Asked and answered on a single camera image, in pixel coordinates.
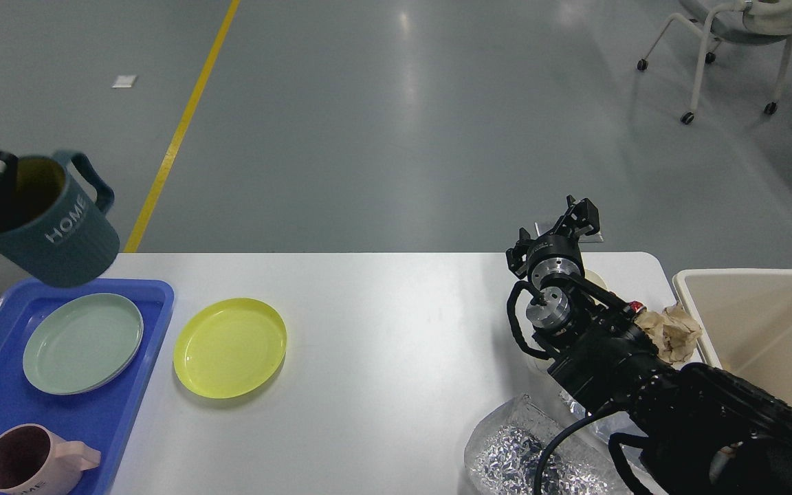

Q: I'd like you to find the crumpled brown paper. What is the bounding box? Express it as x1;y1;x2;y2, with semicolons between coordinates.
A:
635;302;703;366

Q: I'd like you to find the white chair top right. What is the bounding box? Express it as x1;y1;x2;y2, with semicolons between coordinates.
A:
636;1;792;125

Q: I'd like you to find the blue plastic tray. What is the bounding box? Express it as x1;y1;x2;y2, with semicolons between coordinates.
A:
0;278;174;494

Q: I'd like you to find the small white cup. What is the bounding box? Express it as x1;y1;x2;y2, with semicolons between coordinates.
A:
584;268;609;292

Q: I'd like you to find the crumpled silver foil wrapper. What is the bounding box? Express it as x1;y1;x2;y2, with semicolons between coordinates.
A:
464;394;630;494

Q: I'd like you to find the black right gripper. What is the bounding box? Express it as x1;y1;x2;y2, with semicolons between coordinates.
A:
505;195;601;287

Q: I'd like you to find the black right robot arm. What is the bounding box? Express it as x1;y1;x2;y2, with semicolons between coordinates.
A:
505;195;792;494

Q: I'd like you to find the pale green plate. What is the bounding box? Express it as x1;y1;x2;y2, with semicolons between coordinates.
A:
22;294;144;395

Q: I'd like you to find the yellow plastic plate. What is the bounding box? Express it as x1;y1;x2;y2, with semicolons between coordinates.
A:
173;298;288;400

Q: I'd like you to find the pink mug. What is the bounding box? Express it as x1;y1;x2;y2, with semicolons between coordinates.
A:
0;423;102;494

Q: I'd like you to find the beige plastic bin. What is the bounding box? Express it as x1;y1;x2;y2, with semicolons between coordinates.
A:
672;269;792;406

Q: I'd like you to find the dark teal HOME mug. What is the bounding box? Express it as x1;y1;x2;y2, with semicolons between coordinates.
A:
0;150;120;287

